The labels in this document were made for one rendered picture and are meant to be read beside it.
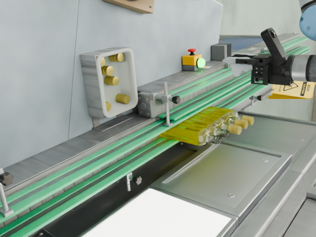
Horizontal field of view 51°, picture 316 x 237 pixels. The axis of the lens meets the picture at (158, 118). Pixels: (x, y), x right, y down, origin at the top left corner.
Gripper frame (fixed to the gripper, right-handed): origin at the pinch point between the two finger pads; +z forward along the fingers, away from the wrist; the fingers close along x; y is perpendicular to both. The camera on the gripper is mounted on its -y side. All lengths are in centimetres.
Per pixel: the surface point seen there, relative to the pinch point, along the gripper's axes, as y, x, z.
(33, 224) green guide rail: 33, -64, 24
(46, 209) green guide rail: 33, -58, 27
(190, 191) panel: 42.6, -17.7, 6.0
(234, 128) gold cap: 28.9, 10.0, 3.4
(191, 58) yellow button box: 8, 33, 37
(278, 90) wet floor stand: 106, 324, 97
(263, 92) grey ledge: 43, 105, 30
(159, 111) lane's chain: 22.8, -1.5, 30.1
